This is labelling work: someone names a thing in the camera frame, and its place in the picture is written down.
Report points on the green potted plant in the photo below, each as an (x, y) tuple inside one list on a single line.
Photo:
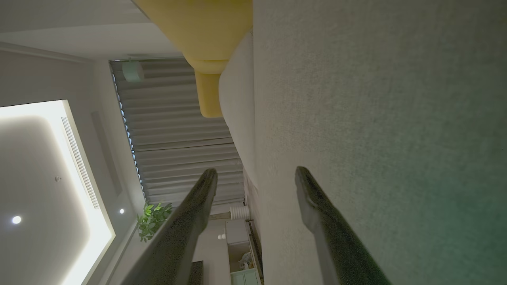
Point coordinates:
[(152, 219)]

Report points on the white ribbed cylinder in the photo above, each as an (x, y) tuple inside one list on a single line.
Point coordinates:
[(239, 212)]

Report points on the grey low cabinet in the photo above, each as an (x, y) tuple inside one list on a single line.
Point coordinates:
[(236, 233)]

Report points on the yellow sofa armrest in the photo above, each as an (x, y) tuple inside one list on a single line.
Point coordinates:
[(210, 95)]

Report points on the black television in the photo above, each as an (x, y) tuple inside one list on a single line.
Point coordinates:
[(197, 274)]

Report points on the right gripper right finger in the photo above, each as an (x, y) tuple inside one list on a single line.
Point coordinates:
[(340, 253)]

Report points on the large grey sofa seat cushion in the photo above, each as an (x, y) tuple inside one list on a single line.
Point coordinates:
[(376, 118)]

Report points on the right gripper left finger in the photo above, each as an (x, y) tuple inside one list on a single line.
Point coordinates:
[(174, 245)]

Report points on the pale green cabinet door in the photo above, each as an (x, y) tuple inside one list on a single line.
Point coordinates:
[(244, 278)]

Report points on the plush toy in cabinet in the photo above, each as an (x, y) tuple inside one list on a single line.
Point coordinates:
[(246, 261)]

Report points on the grey pleated curtain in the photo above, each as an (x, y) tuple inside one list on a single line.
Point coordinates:
[(170, 130)]

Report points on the wide yellow backrest cushion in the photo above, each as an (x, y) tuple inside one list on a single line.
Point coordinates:
[(198, 27)]

